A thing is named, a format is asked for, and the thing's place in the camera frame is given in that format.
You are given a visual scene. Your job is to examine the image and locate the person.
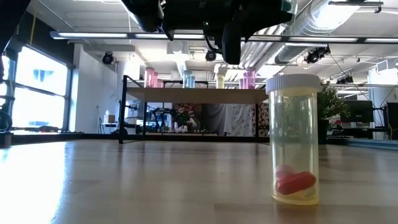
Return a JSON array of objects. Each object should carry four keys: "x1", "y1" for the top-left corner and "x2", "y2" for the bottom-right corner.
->
[{"x1": 172, "y1": 104, "x2": 203, "y2": 134}]

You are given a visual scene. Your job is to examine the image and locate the black aluminium table frame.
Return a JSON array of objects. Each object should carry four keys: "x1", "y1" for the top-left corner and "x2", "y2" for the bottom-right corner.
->
[{"x1": 11, "y1": 132, "x2": 398, "y2": 152}]

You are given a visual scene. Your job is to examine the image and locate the white patterned curtain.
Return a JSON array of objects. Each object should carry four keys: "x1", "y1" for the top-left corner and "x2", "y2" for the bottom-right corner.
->
[{"x1": 231, "y1": 104, "x2": 257, "y2": 138}]

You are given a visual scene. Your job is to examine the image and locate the white cap front centre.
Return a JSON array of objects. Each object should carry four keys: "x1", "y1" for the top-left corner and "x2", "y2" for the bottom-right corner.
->
[{"x1": 265, "y1": 73, "x2": 323, "y2": 207}]

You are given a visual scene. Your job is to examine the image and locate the floral patterned cloth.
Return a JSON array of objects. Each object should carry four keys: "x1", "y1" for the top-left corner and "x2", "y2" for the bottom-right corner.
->
[{"x1": 257, "y1": 101, "x2": 270, "y2": 138}]

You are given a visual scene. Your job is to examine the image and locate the long ceiling light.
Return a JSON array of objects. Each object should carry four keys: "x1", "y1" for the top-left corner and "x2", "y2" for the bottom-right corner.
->
[
  {"x1": 134, "y1": 32, "x2": 206, "y2": 40},
  {"x1": 50, "y1": 30, "x2": 129, "y2": 40},
  {"x1": 364, "y1": 37, "x2": 398, "y2": 44},
  {"x1": 287, "y1": 36, "x2": 360, "y2": 43}
]

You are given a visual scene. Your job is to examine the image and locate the white hanging coat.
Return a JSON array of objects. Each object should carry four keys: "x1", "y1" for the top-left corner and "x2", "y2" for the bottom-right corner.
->
[{"x1": 203, "y1": 104, "x2": 233, "y2": 137}]

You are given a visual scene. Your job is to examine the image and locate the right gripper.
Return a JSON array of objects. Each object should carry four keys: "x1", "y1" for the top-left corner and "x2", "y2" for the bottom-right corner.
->
[{"x1": 164, "y1": 0, "x2": 223, "y2": 31}]

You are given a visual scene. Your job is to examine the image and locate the white ventilation duct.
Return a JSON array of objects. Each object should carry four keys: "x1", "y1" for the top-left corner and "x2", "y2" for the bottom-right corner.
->
[{"x1": 166, "y1": 39, "x2": 191, "y2": 80}]

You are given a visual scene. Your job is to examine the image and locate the large bright window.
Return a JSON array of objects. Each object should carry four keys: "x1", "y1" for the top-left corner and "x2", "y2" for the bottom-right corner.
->
[{"x1": 0, "y1": 46, "x2": 74, "y2": 133}]

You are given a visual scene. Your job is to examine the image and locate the black computer monitor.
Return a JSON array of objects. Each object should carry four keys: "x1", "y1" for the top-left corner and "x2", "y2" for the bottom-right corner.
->
[
  {"x1": 340, "y1": 99, "x2": 375, "y2": 124},
  {"x1": 386, "y1": 101, "x2": 398, "y2": 141}
]

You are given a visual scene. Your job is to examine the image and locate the silver ventilation duct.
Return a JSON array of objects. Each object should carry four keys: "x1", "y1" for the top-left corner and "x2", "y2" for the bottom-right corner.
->
[{"x1": 239, "y1": 0, "x2": 363, "y2": 71}]

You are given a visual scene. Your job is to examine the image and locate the potted green plant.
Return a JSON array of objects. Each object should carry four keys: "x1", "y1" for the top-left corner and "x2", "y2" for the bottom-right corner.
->
[{"x1": 317, "y1": 81, "x2": 352, "y2": 144}]

